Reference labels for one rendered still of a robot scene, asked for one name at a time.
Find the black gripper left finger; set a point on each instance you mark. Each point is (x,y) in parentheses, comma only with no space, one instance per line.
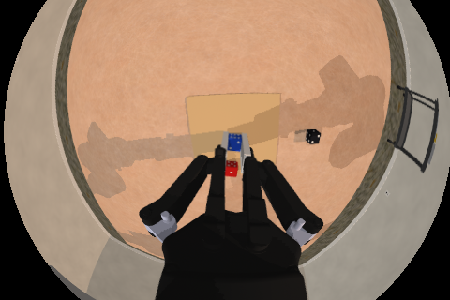
(161,216)

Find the blue die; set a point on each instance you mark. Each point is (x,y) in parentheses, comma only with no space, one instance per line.
(234,142)

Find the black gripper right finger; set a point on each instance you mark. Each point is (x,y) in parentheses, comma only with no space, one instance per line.
(298,221)

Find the black die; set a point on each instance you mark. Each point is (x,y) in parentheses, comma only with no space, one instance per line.
(313,136)

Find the red die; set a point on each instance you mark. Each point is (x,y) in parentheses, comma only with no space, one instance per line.
(231,168)

